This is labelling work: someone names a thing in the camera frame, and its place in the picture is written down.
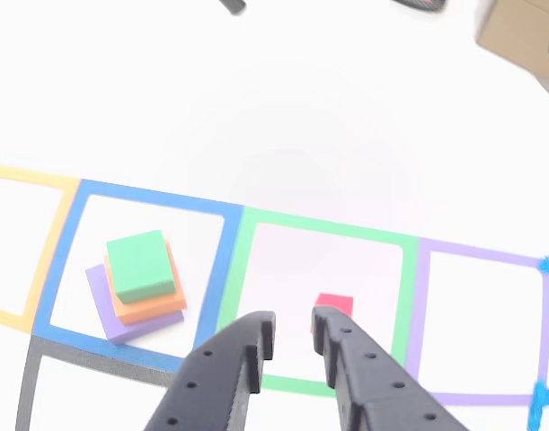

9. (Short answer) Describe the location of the black square frame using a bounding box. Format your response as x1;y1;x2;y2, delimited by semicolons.
13;335;179;431

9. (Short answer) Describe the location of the orange cube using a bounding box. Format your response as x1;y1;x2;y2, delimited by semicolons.
102;240;189;327

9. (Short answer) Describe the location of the orange square frame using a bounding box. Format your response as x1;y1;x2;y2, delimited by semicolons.
0;163;83;336

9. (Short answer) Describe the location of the small red cube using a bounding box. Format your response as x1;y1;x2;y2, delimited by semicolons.
309;293;355;336

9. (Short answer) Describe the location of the purple cube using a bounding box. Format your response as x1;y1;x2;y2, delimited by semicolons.
84;263;185;347

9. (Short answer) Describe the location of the polymaker printed cardboard box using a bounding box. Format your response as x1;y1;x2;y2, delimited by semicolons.
474;0;549;83

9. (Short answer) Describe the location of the green cube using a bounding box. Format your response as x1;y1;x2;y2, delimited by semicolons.
105;229;176;305

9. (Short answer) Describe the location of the green square frame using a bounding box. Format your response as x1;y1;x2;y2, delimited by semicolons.
215;206;420;400

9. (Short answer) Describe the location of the blue square frame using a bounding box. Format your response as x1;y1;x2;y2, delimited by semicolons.
33;178;246;374

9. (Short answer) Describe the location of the purple square frame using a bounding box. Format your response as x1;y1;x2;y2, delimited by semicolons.
403;236;549;408

